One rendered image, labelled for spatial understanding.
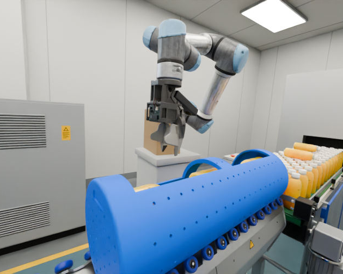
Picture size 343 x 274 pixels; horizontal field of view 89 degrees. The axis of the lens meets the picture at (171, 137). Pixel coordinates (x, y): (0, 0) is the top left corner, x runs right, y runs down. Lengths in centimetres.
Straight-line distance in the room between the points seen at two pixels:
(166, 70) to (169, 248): 43
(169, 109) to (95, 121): 288
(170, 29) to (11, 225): 215
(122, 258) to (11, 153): 177
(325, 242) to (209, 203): 81
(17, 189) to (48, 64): 188
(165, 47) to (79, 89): 285
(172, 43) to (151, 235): 46
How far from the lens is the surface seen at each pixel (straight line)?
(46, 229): 235
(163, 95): 48
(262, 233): 99
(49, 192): 217
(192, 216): 49
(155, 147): 103
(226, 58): 92
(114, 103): 337
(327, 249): 127
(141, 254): 42
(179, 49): 51
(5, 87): 301
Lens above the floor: 141
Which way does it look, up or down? 8 degrees down
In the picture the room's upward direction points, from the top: 3 degrees clockwise
